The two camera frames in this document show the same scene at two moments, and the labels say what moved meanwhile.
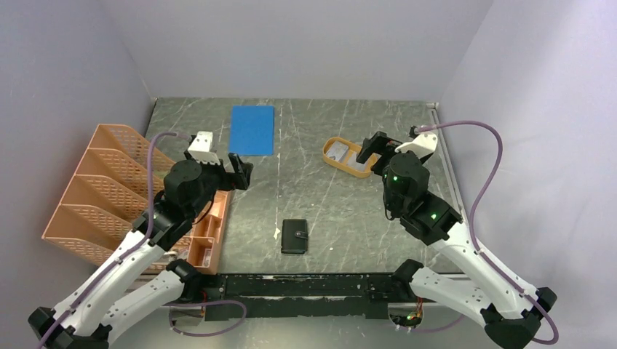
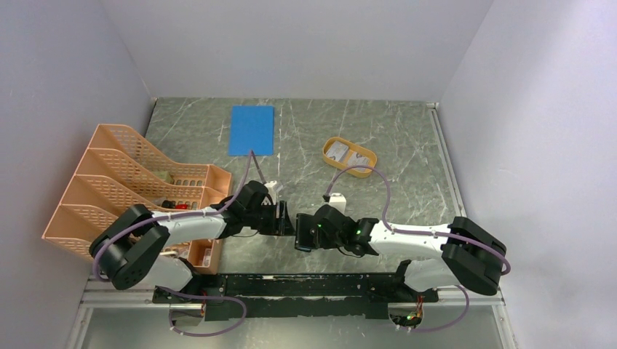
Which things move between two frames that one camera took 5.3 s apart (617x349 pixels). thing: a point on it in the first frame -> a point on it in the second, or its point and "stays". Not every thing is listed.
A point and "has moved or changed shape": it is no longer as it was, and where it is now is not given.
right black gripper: [377, 143] -> [321, 240]
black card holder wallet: [294, 236] has moved or changed shape
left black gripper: [239, 179] -> [273, 227]
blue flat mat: [252, 130] stays
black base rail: [308, 296] stays
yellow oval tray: [342, 153] stays
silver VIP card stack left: [337, 150] stays
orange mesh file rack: [110, 188] stays
